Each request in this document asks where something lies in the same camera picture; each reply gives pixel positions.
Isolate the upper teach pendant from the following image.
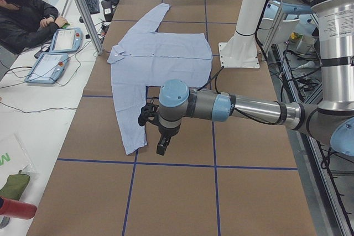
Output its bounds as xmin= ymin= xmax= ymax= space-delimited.
xmin=49 ymin=28 xmax=82 ymax=53

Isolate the seated person in black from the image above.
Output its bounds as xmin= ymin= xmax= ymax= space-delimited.
xmin=1 ymin=0 xmax=68 ymax=55

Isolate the black keyboard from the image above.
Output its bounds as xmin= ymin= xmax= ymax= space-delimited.
xmin=85 ymin=0 xmax=100 ymax=14

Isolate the teach pendant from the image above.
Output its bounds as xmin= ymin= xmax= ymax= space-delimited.
xmin=24 ymin=53 xmax=69 ymax=85
xmin=49 ymin=28 xmax=82 ymax=53

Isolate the lower teach pendant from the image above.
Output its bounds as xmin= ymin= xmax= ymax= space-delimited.
xmin=24 ymin=53 xmax=69 ymax=85

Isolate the light blue striped shirt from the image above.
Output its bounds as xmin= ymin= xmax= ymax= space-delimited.
xmin=107 ymin=3 xmax=213 ymax=155

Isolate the aluminium frame post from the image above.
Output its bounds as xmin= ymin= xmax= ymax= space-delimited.
xmin=74 ymin=0 xmax=103 ymax=55

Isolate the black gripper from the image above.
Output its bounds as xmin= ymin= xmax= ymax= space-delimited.
xmin=157 ymin=126 xmax=180 ymax=155

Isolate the green cloth pouch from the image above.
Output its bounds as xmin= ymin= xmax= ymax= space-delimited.
xmin=1 ymin=173 xmax=30 ymax=201

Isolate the red cylindrical object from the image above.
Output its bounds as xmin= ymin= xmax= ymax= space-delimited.
xmin=1 ymin=196 xmax=37 ymax=220

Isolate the dark labelled box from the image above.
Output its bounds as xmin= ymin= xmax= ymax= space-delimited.
xmin=101 ymin=1 xmax=114 ymax=22

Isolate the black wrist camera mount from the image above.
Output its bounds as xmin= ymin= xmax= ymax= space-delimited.
xmin=138 ymin=97 xmax=159 ymax=127

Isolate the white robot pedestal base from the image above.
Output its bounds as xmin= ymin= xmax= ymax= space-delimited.
xmin=218 ymin=0 xmax=268 ymax=69

